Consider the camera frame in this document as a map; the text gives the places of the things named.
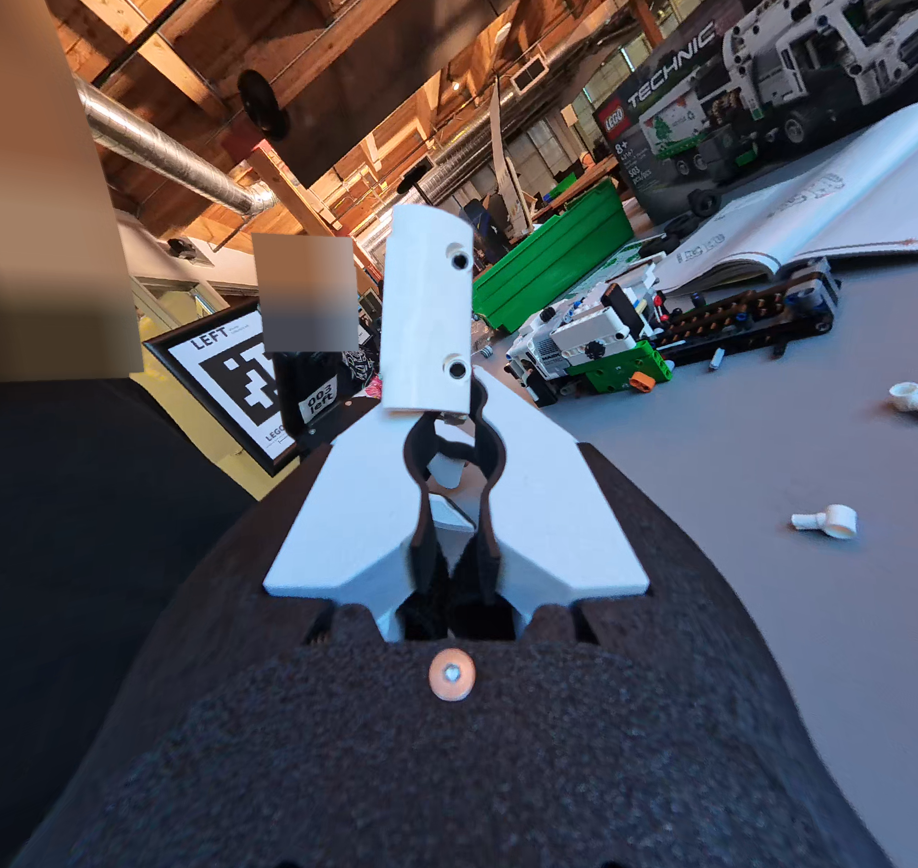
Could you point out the white standing poster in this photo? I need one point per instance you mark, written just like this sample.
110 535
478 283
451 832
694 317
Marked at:
505 150

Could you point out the pile of black lego tires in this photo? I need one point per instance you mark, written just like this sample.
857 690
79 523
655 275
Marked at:
688 222

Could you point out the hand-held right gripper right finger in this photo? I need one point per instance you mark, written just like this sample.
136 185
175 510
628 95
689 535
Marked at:
559 524

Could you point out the grey lego axle pin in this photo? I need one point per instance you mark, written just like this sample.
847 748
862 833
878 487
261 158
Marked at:
717 359

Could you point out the white curved lego panel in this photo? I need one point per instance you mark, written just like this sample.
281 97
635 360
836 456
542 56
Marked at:
423 308

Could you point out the dark hanging ceiling panel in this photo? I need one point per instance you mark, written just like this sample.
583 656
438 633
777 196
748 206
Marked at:
401 57

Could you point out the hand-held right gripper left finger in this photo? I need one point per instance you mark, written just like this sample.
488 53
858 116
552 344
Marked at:
344 524

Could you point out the silver ventilation duct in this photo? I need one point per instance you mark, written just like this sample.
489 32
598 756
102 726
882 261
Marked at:
172 143
473 143

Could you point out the dark blue standing banner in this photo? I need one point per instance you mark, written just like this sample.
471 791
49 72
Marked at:
480 229

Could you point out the black lego set box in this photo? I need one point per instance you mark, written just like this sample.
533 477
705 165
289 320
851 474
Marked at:
753 72

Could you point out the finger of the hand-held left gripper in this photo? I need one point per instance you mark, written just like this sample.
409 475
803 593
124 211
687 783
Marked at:
452 516

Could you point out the black ceiling pipe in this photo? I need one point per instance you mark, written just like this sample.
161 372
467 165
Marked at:
172 18

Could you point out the partly built lego truck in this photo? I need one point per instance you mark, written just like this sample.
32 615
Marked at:
609 337

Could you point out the green plastic bin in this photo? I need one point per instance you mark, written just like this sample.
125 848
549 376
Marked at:
559 265

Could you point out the white lego pin connector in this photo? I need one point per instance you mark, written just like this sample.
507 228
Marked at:
828 521
905 396

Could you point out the open instruction booklet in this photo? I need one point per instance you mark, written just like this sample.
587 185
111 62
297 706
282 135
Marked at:
810 215

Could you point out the round black ceiling fixture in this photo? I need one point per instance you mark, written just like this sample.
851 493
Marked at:
414 179
264 104

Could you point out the small ceiling-mounted device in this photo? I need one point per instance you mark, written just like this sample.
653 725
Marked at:
186 247

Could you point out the green printed sticker sheet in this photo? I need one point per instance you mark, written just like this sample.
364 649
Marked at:
617 265

